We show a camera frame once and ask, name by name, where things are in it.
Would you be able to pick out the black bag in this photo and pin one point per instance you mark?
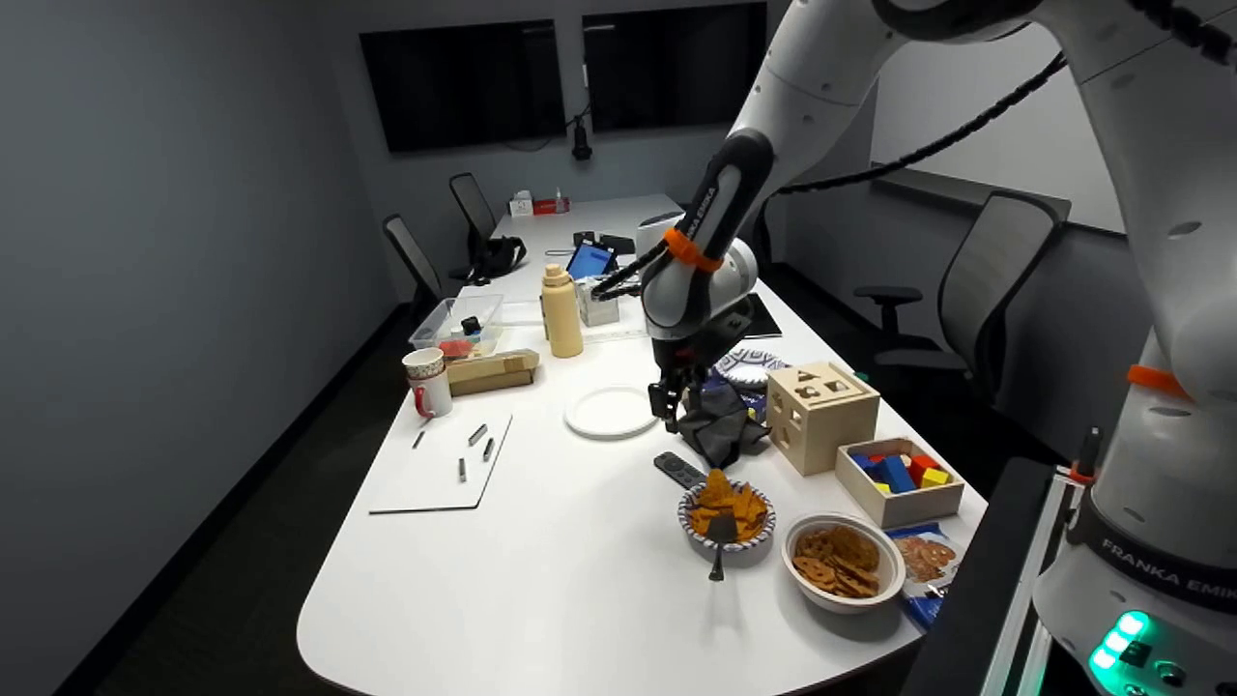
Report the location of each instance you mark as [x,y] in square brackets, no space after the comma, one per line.
[495,257]

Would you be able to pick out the white jar with red label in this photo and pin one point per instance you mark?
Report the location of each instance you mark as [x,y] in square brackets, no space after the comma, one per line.
[428,384]

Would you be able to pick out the white bowl of crackers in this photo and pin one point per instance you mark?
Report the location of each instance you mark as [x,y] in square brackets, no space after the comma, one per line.
[844,564]

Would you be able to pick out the black conference camera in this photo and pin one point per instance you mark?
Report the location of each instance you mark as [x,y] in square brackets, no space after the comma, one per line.
[581,136]

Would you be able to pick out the brown wooden block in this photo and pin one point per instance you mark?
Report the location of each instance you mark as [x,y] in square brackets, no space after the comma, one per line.
[493,372]

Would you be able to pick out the white round plate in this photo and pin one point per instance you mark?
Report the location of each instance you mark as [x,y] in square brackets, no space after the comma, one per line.
[612,412]

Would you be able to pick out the black robot stand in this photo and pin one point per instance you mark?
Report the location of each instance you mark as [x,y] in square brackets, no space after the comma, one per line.
[987,581]

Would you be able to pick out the wooden tray of coloured blocks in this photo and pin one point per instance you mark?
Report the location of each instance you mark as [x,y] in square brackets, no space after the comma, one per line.
[897,480]

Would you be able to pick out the large grey office chair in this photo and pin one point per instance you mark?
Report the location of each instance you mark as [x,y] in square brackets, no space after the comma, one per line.
[987,278]

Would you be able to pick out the red and white box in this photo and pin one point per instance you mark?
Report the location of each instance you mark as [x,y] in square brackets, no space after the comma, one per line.
[541,203]

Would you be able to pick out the grey marker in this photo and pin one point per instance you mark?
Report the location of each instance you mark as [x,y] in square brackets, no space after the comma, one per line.
[489,449]
[478,435]
[461,469]
[420,438]

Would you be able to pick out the blue box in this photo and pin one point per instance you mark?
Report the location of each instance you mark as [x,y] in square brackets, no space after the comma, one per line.
[589,261]

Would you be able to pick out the beige squeeze bottle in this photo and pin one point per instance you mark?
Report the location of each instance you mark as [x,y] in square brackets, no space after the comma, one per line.
[560,315]

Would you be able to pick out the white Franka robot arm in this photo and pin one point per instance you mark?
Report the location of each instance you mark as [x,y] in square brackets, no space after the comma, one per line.
[1163,197]

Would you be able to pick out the blue snack bag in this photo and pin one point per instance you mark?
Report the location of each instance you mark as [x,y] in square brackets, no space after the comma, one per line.
[929,564]

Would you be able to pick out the bowl of orange chips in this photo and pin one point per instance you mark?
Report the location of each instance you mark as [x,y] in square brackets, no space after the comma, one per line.
[729,514]

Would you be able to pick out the clear plastic container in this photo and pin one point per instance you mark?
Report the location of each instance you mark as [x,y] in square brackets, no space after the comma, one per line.
[461,323]

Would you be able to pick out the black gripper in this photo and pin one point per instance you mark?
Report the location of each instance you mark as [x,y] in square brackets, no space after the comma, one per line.
[681,353]

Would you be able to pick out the black tablet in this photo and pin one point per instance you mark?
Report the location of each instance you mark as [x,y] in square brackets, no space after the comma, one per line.
[764,315]

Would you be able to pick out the black crumpled cloth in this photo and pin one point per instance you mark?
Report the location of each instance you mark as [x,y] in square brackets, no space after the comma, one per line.
[721,424]

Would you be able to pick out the dark grey remote control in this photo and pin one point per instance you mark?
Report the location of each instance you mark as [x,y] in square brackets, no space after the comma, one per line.
[676,469]

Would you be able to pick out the patterned blue plate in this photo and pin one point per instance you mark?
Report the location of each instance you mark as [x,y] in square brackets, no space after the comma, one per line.
[752,367]

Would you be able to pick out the black spoon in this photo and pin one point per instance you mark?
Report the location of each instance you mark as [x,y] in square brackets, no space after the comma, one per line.
[721,540]

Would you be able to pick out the white whiteboard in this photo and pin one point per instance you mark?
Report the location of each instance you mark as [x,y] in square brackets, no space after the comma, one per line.
[443,466]

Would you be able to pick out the black wall screen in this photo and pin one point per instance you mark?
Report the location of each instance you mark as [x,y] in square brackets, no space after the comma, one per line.
[466,88]
[672,63]

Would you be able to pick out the wooden shape sorter box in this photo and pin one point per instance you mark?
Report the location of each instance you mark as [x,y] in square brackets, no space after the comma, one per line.
[819,415]

